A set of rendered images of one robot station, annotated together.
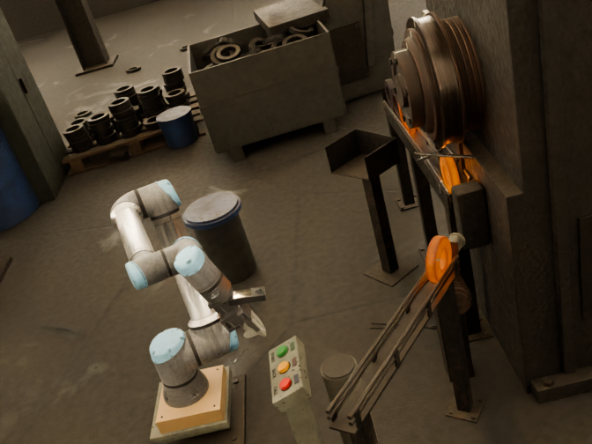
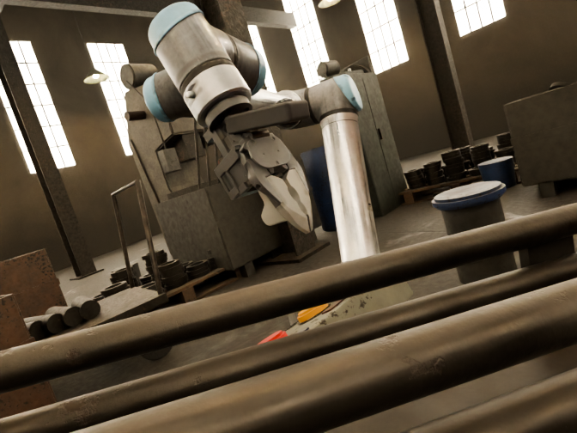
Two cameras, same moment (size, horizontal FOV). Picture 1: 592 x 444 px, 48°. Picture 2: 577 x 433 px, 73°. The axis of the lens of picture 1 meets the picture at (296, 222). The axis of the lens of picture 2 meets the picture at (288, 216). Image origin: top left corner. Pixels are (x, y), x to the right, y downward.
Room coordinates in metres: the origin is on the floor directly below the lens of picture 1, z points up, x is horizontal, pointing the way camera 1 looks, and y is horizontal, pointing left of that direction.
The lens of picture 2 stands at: (1.25, -0.13, 0.78)
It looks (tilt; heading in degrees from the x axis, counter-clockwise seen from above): 7 degrees down; 41
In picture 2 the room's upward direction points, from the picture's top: 17 degrees counter-clockwise
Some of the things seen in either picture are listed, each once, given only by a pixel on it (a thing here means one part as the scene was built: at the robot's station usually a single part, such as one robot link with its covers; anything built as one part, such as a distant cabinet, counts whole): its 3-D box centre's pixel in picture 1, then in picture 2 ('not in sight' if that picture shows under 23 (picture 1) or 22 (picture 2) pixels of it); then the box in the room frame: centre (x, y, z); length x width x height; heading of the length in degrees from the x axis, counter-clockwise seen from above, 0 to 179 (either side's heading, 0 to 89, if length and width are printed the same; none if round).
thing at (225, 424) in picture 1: (192, 403); not in sight; (2.11, 0.63, 0.10); 0.32 x 0.32 x 0.04; 85
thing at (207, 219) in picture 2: not in sight; (241, 218); (3.92, 2.73, 0.43); 1.23 x 0.93 x 0.87; 175
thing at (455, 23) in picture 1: (455, 75); not in sight; (2.22, -0.69, 1.11); 0.47 x 0.10 x 0.47; 177
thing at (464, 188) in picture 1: (471, 215); not in sight; (1.99, -0.61, 0.68); 0.11 x 0.08 x 0.24; 87
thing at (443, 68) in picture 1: (432, 81); not in sight; (2.23, -0.61, 1.11); 0.47 x 0.06 x 0.47; 177
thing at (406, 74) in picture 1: (406, 89); not in sight; (2.23, -0.51, 1.11); 0.28 x 0.06 x 0.28; 177
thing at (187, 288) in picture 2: not in sight; (161, 277); (2.98, 2.89, 0.22); 1.20 x 0.81 x 0.44; 172
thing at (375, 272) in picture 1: (374, 209); not in sight; (2.77, -0.38, 0.36); 0.26 x 0.20 x 0.72; 32
